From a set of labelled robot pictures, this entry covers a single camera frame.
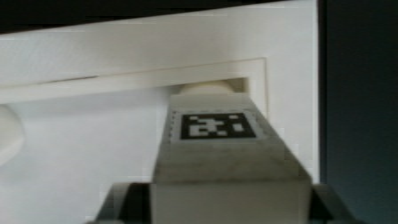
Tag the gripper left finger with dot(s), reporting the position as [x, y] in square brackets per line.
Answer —
[126, 205]

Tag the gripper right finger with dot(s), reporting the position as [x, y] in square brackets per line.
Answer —
[327, 209]

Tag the white leg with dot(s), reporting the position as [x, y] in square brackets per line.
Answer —
[227, 179]

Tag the white square tabletop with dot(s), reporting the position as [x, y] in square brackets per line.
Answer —
[90, 139]

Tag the white U-shaped fence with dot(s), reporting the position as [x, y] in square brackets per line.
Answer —
[250, 41]

